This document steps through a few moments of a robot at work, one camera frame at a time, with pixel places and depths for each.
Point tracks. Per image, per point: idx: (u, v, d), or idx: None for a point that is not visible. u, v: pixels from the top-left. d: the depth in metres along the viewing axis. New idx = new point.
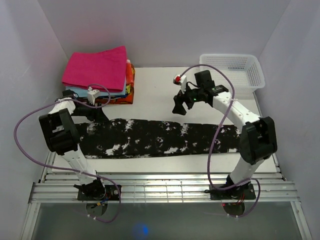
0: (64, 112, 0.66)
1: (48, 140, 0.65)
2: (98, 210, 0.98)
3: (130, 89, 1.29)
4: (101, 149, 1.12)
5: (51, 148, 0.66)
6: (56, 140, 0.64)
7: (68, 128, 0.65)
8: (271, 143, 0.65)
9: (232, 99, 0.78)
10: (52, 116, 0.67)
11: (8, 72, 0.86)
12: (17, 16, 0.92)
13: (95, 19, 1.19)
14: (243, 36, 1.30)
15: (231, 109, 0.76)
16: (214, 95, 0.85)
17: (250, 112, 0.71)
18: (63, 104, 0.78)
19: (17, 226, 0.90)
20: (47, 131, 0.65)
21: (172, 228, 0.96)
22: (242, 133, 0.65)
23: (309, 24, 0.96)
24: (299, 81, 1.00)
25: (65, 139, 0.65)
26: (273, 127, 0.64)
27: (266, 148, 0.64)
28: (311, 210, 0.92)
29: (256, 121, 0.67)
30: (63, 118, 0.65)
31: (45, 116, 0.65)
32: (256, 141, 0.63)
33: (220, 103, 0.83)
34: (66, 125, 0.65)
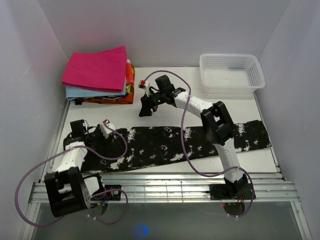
0: (74, 174, 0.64)
1: (54, 205, 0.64)
2: (98, 210, 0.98)
3: (130, 89, 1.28)
4: (105, 163, 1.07)
5: (55, 212, 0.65)
6: (62, 205, 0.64)
7: (77, 192, 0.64)
8: (228, 122, 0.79)
9: (190, 96, 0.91)
10: (59, 175, 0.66)
11: (8, 72, 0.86)
12: (17, 16, 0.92)
13: (95, 19, 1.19)
14: (243, 36, 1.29)
15: (190, 103, 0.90)
16: (174, 97, 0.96)
17: (205, 102, 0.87)
18: (73, 155, 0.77)
19: (16, 226, 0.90)
20: (53, 193, 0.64)
21: (172, 228, 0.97)
22: (202, 120, 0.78)
23: (310, 23, 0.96)
24: (299, 81, 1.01)
25: (71, 204, 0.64)
26: (225, 109, 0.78)
27: (225, 127, 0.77)
28: (312, 210, 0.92)
29: (211, 107, 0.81)
30: (72, 180, 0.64)
31: (52, 177, 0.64)
32: (214, 123, 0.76)
33: (181, 102, 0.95)
34: (75, 188, 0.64)
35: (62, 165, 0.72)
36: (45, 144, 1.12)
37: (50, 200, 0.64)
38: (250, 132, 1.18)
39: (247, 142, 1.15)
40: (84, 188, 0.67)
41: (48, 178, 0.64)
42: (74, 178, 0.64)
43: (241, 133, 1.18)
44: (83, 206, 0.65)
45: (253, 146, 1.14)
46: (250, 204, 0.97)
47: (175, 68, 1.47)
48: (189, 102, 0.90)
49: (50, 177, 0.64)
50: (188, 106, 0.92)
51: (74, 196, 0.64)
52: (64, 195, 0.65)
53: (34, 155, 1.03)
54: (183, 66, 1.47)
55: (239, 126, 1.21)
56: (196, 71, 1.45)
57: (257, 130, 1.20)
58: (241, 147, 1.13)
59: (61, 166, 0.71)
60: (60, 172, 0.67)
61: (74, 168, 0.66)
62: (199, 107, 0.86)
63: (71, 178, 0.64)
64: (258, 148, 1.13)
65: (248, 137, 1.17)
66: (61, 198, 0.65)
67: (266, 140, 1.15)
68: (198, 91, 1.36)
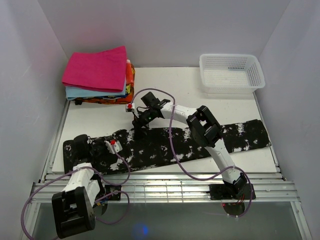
0: (81, 194, 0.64)
1: (59, 226, 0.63)
2: (98, 210, 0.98)
3: (129, 89, 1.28)
4: (105, 165, 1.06)
5: (60, 234, 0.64)
6: (67, 226, 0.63)
7: (82, 212, 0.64)
8: (215, 123, 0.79)
9: (174, 105, 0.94)
10: (65, 195, 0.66)
11: (8, 72, 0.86)
12: (18, 16, 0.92)
13: (95, 19, 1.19)
14: (243, 36, 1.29)
15: (175, 112, 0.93)
16: (160, 109, 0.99)
17: (190, 109, 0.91)
18: (81, 175, 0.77)
19: (17, 226, 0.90)
20: (59, 213, 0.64)
21: (172, 228, 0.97)
22: (190, 127, 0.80)
23: (309, 24, 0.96)
24: (299, 81, 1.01)
25: (77, 225, 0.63)
26: (209, 112, 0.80)
27: (212, 129, 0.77)
28: (312, 210, 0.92)
29: (196, 112, 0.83)
30: (79, 200, 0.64)
31: (58, 196, 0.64)
32: (201, 127, 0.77)
33: (167, 112, 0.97)
34: (81, 207, 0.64)
35: (69, 186, 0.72)
36: (45, 144, 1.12)
37: (56, 220, 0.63)
38: (250, 132, 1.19)
39: (246, 142, 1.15)
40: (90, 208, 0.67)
41: (55, 197, 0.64)
42: (80, 198, 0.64)
43: (240, 133, 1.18)
44: (88, 227, 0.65)
45: (253, 145, 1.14)
46: (249, 204, 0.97)
47: (175, 68, 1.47)
48: (175, 110, 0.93)
49: (57, 196, 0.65)
50: (174, 115, 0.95)
51: (79, 216, 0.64)
52: (69, 215, 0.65)
53: (34, 155, 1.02)
54: (183, 66, 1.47)
55: (238, 126, 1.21)
56: (196, 71, 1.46)
57: (257, 129, 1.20)
58: (241, 146, 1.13)
59: (67, 187, 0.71)
60: (67, 192, 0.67)
61: (80, 188, 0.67)
62: (185, 113, 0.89)
63: (77, 198, 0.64)
64: (258, 147, 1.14)
65: (248, 137, 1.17)
66: (67, 219, 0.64)
67: (266, 140, 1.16)
68: (198, 91, 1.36)
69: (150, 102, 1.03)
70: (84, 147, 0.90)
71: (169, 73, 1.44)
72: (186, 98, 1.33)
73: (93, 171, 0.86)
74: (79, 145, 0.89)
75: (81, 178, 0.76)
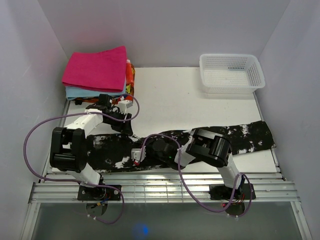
0: (79, 135, 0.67)
1: (52, 156, 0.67)
2: (98, 210, 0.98)
3: (130, 89, 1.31)
4: (110, 162, 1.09)
5: (52, 163, 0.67)
6: (60, 158, 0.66)
7: (75, 151, 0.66)
8: (215, 137, 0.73)
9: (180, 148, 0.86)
10: (66, 131, 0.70)
11: (8, 72, 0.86)
12: (18, 17, 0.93)
13: (95, 18, 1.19)
14: (243, 36, 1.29)
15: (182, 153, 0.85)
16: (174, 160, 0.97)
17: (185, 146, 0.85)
18: (87, 118, 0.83)
19: (16, 225, 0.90)
20: (55, 145, 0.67)
21: (172, 227, 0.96)
22: (195, 156, 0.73)
23: (310, 24, 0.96)
24: (299, 82, 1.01)
25: (67, 162, 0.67)
26: (204, 131, 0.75)
27: (219, 144, 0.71)
28: (312, 210, 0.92)
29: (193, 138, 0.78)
30: (75, 140, 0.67)
31: (59, 130, 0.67)
32: (205, 149, 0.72)
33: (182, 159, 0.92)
34: (75, 147, 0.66)
35: (72, 124, 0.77)
36: (45, 144, 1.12)
37: (52, 149, 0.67)
38: (254, 133, 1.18)
39: (251, 143, 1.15)
40: (82, 153, 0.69)
41: (57, 131, 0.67)
42: (77, 139, 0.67)
43: (245, 134, 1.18)
44: (76, 168, 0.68)
45: (257, 147, 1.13)
46: (249, 205, 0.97)
47: (175, 68, 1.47)
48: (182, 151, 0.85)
49: (59, 130, 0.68)
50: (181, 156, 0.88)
51: (71, 154, 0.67)
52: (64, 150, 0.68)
53: (34, 155, 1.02)
54: (183, 65, 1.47)
55: (243, 128, 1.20)
56: (196, 71, 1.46)
57: (261, 131, 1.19)
58: (246, 148, 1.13)
59: (71, 126, 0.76)
60: (68, 130, 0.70)
61: (80, 130, 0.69)
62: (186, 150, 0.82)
63: (74, 137, 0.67)
64: (263, 148, 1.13)
65: (252, 138, 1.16)
66: (61, 153, 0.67)
67: (270, 141, 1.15)
68: (198, 91, 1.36)
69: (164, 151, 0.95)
70: (107, 101, 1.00)
71: (169, 73, 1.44)
72: (186, 98, 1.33)
73: (101, 117, 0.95)
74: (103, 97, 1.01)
75: (86, 120, 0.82)
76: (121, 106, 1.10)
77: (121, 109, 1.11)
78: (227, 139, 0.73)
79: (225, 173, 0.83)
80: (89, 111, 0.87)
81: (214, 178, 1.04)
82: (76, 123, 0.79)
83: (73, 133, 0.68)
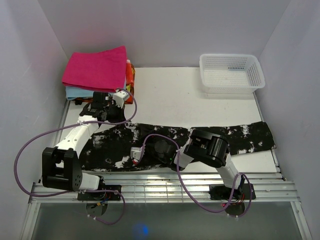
0: (70, 158, 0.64)
1: (45, 178, 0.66)
2: (98, 210, 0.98)
3: (130, 89, 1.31)
4: (110, 162, 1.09)
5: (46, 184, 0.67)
6: (53, 180, 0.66)
7: (67, 175, 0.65)
8: (212, 137, 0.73)
9: (178, 151, 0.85)
10: (58, 151, 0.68)
11: (8, 72, 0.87)
12: (18, 17, 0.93)
13: (95, 18, 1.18)
14: (243, 36, 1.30)
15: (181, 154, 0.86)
16: (174, 161, 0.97)
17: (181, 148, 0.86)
18: (80, 132, 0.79)
19: (16, 226, 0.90)
20: (46, 167, 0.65)
21: (172, 227, 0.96)
22: (193, 157, 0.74)
23: (309, 24, 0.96)
24: (299, 82, 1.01)
25: (60, 184, 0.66)
26: (201, 131, 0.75)
27: (216, 145, 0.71)
28: (312, 210, 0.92)
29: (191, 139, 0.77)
30: (66, 163, 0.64)
31: (49, 152, 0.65)
32: (202, 149, 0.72)
33: (182, 161, 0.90)
34: (66, 170, 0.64)
35: (64, 141, 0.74)
36: (45, 144, 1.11)
37: (43, 170, 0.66)
38: (254, 133, 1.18)
39: (251, 144, 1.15)
40: (76, 173, 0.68)
41: (47, 152, 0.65)
42: (68, 162, 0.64)
43: (245, 134, 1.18)
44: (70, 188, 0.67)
45: (257, 147, 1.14)
46: (249, 204, 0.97)
47: (175, 68, 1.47)
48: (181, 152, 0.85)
49: (49, 152, 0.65)
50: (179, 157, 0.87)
51: (64, 177, 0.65)
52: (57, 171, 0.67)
53: (34, 155, 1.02)
54: (183, 66, 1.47)
55: (243, 128, 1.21)
56: (196, 71, 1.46)
57: (261, 131, 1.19)
58: (246, 148, 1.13)
59: (62, 143, 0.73)
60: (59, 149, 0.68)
61: (71, 151, 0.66)
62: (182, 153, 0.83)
63: (66, 160, 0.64)
64: (262, 149, 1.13)
65: (253, 139, 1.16)
66: (54, 174, 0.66)
67: (270, 141, 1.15)
68: (198, 91, 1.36)
69: (166, 153, 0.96)
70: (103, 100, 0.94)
71: (169, 73, 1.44)
72: (186, 98, 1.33)
73: (97, 124, 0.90)
74: (99, 97, 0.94)
75: (79, 134, 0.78)
76: (118, 99, 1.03)
77: (118, 102, 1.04)
78: (225, 139, 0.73)
79: (223, 173, 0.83)
80: (82, 122, 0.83)
81: (214, 179, 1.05)
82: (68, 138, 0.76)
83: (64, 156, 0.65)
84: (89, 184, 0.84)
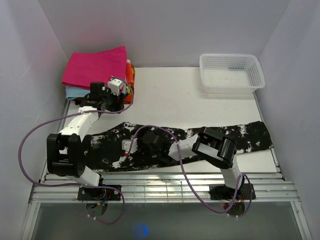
0: (75, 143, 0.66)
1: (49, 164, 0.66)
2: (98, 210, 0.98)
3: (130, 89, 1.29)
4: (107, 162, 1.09)
5: (50, 169, 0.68)
6: (57, 165, 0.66)
7: (72, 160, 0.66)
8: (222, 138, 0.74)
9: (178, 144, 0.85)
10: (61, 137, 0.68)
11: (8, 72, 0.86)
12: (18, 16, 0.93)
13: (95, 18, 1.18)
14: (243, 36, 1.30)
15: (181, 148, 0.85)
16: (170, 153, 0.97)
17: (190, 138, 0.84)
18: (82, 120, 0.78)
19: (16, 226, 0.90)
20: (51, 153, 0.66)
21: (172, 227, 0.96)
22: (200, 156, 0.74)
23: (310, 24, 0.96)
24: (299, 82, 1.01)
25: (65, 170, 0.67)
26: (210, 130, 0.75)
27: (225, 145, 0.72)
28: (312, 210, 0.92)
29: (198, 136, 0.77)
30: (71, 148, 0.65)
31: (54, 138, 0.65)
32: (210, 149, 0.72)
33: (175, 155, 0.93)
34: (72, 155, 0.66)
35: (67, 129, 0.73)
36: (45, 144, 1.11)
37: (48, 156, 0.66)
38: (252, 133, 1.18)
39: (249, 144, 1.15)
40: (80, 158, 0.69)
41: (51, 138, 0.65)
42: (73, 146, 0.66)
43: (243, 134, 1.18)
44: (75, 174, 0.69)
45: (255, 147, 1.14)
46: (249, 204, 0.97)
47: (174, 68, 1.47)
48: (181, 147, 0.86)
49: (53, 137, 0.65)
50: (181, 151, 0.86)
51: (69, 162, 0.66)
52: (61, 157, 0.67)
53: (34, 155, 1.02)
54: (183, 66, 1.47)
55: (241, 128, 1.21)
56: (196, 71, 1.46)
57: (260, 131, 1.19)
58: (243, 148, 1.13)
59: (65, 130, 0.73)
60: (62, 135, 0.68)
61: (75, 136, 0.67)
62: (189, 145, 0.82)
63: (71, 144, 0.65)
64: (260, 149, 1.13)
65: (250, 138, 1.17)
66: (58, 159, 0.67)
67: (269, 141, 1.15)
68: (198, 91, 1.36)
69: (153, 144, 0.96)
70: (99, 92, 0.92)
71: (169, 73, 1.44)
72: (186, 98, 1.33)
73: (97, 114, 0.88)
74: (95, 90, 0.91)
75: (81, 122, 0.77)
76: (114, 88, 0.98)
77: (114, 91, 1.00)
78: (233, 140, 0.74)
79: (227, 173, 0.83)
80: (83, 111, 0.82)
81: (214, 179, 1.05)
82: (70, 126, 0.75)
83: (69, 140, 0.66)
84: (90, 181, 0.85)
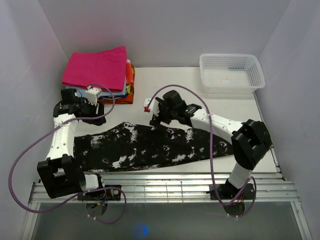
0: (68, 165, 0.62)
1: (50, 189, 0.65)
2: (98, 210, 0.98)
3: (129, 89, 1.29)
4: (107, 162, 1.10)
5: (52, 194, 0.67)
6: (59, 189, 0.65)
7: (72, 181, 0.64)
8: (263, 142, 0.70)
9: (209, 114, 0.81)
10: (52, 162, 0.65)
11: (8, 72, 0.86)
12: (18, 17, 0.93)
13: (95, 18, 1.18)
14: (243, 37, 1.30)
15: (213, 124, 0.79)
16: (191, 116, 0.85)
17: (231, 121, 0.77)
18: (65, 134, 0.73)
19: (16, 226, 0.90)
20: (47, 179, 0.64)
21: (172, 227, 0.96)
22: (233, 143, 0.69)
23: (310, 24, 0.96)
24: (299, 82, 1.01)
25: (68, 188, 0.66)
26: (256, 125, 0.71)
27: (261, 150, 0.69)
28: (312, 210, 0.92)
29: (240, 127, 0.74)
30: (66, 171, 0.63)
31: (44, 165, 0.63)
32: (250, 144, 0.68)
33: (199, 122, 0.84)
34: (69, 177, 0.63)
35: (53, 150, 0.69)
36: (45, 144, 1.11)
37: (46, 184, 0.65)
38: None
39: None
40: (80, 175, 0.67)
41: (41, 166, 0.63)
42: (67, 169, 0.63)
43: None
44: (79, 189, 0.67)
45: None
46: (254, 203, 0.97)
47: (174, 68, 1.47)
48: (212, 122, 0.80)
49: (43, 165, 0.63)
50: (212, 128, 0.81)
51: (69, 182, 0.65)
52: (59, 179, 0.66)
53: (34, 155, 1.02)
54: (183, 66, 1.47)
55: None
56: (196, 71, 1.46)
57: None
58: None
59: (51, 152, 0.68)
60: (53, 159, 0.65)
61: (67, 157, 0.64)
62: (226, 128, 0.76)
63: (64, 168, 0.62)
64: None
65: None
66: (57, 182, 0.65)
67: None
68: (198, 91, 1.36)
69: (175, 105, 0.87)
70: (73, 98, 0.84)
71: (169, 73, 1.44)
72: (186, 98, 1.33)
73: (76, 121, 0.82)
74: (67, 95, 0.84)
75: (65, 137, 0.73)
76: (90, 96, 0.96)
77: (91, 100, 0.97)
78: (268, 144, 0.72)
79: (239, 173, 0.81)
80: (62, 123, 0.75)
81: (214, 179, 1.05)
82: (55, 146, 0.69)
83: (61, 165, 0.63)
84: (90, 183, 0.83)
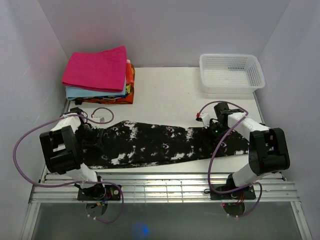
0: (68, 130, 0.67)
1: (48, 161, 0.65)
2: (98, 210, 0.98)
3: (130, 89, 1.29)
4: (106, 158, 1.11)
5: (50, 169, 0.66)
6: (56, 159, 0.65)
7: (69, 147, 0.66)
8: (283, 154, 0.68)
9: (245, 116, 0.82)
10: (53, 134, 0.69)
11: (8, 72, 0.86)
12: (18, 16, 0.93)
13: (95, 18, 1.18)
14: (243, 37, 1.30)
15: (243, 122, 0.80)
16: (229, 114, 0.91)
17: (260, 125, 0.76)
18: (68, 119, 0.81)
19: (16, 226, 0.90)
20: (47, 149, 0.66)
21: (172, 227, 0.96)
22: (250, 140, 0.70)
23: (310, 24, 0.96)
24: (299, 82, 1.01)
25: (65, 160, 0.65)
26: (283, 137, 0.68)
27: (276, 160, 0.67)
28: (312, 210, 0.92)
29: (266, 131, 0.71)
30: (65, 135, 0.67)
31: (46, 134, 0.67)
32: (266, 150, 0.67)
33: (233, 120, 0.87)
34: (68, 143, 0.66)
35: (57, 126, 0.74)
36: None
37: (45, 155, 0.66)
38: None
39: None
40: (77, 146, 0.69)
41: (43, 134, 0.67)
42: (67, 135, 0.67)
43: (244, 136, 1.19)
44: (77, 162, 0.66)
45: None
46: (255, 203, 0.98)
47: (175, 68, 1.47)
48: (243, 121, 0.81)
49: (45, 134, 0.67)
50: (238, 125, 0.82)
51: (67, 151, 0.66)
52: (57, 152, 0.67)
53: (34, 155, 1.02)
54: (183, 66, 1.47)
55: None
56: (196, 71, 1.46)
57: None
58: (243, 149, 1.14)
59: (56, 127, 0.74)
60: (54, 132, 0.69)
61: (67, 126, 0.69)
62: (252, 128, 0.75)
63: (65, 133, 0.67)
64: None
65: None
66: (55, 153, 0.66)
67: None
68: (198, 91, 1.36)
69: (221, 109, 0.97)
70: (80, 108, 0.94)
71: (169, 73, 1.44)
72: (186, 98, 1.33)
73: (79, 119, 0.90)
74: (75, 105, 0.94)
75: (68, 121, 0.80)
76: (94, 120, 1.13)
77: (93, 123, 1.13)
78: (287, 163, 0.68)
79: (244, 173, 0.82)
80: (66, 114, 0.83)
81: (214, 178, 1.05)
82: (59, 125, 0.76)
83: (62, 130, 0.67)
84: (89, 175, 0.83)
